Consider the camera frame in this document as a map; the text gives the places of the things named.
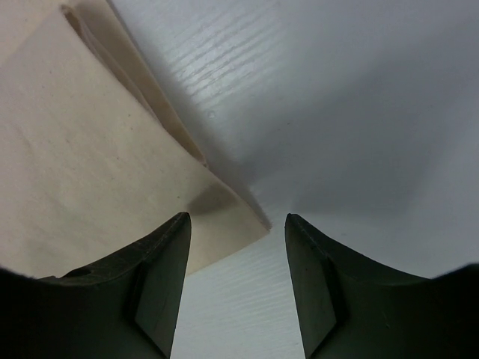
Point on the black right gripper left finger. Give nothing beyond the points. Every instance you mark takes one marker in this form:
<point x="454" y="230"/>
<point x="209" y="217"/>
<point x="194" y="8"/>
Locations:
<point x="124" y="305"/>

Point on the beige cloth wrap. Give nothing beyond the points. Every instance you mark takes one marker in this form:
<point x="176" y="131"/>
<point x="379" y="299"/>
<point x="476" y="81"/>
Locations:
<point x="93" y="155"/>

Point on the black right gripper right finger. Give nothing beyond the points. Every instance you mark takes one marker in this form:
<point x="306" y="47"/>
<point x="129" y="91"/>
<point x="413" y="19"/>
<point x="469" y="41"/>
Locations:
<point x="350" y="306"/>

